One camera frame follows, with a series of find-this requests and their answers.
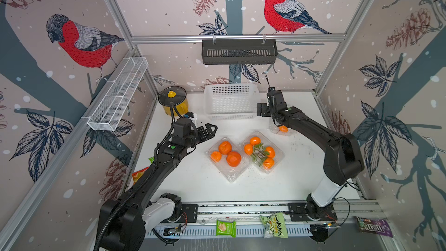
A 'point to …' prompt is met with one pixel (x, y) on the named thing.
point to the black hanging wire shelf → (239, 53)
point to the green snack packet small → (226, 228)
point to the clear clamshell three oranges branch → (274, 128)
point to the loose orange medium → (225, 147)
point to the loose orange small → (216, 156)
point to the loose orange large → (233, 158)
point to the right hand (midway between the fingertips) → (266, 104)
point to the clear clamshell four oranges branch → (279, 155)
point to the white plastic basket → (231, 101)
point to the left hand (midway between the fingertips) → (214, 127)
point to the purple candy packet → (379, 226)
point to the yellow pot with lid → (176, 95)
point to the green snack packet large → (274, 226)
